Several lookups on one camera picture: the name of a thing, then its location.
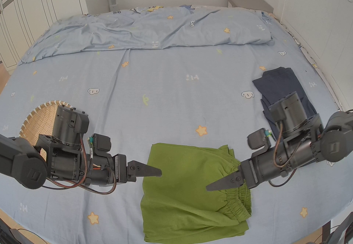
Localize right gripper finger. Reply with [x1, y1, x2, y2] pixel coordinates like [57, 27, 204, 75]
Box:
[206, 170, 245, 192]

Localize pale blue quilt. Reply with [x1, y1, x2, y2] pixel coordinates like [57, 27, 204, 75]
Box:
[18, 4, 275, 65]

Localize green shorts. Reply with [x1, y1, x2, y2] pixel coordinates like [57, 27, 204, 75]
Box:
[140, 143, 253, 244]

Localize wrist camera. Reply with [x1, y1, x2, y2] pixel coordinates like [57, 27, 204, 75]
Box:
[88, 133, 113, 159]
[247, 128, 272, 157]

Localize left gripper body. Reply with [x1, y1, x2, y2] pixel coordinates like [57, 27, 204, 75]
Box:
[82, 154, 129, 186]

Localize bed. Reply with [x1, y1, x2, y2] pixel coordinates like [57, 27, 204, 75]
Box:
[0, 0, 353, 244]

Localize round woven basket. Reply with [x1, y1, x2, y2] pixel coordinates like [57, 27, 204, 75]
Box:
[19, 100, 77, 147]

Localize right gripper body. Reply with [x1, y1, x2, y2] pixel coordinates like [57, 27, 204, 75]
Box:
[239, 138, 314, 190]

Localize black cable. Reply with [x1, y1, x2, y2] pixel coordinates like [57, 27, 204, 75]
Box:
[269, 169, 298, 187]

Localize dark blue garment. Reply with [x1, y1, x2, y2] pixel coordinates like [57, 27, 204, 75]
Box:
[252, 67, 318, 142]

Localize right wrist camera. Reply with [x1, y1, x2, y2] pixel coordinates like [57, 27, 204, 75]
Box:
[247, 128, 272, 157]

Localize grey bedside table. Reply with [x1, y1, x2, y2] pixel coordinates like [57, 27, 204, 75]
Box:
[225, 0, 274, 13]

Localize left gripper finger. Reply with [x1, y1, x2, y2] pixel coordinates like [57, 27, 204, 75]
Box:
[127, 160, 162, 183]

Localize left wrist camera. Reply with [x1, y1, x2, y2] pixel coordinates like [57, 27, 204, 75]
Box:
[88, 133, 113, 159]

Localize white wardrobe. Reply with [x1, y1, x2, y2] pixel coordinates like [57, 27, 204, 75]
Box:
[0, 0, 89, 70]

